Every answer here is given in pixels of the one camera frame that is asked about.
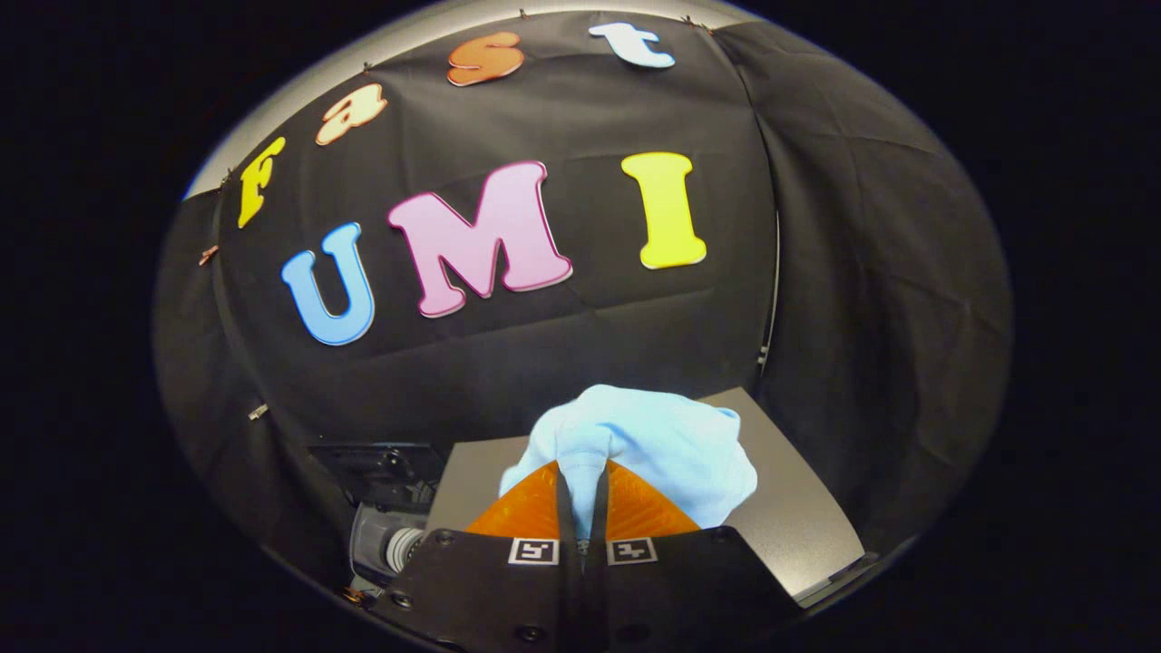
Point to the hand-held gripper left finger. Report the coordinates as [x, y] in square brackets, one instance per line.
[508, 599]

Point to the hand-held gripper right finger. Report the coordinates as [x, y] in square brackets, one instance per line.
[671, 599]

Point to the washing machine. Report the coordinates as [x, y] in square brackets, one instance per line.
[390, 544]

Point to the light blue shirt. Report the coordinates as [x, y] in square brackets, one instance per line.
[653, 444]

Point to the grey metal appliance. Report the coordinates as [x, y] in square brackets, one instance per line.
[798, 535]

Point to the black backdrop cloth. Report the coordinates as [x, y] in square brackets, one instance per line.
[590, 345]

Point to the copper cloth clip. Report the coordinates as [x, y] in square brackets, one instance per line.
[209, 255]

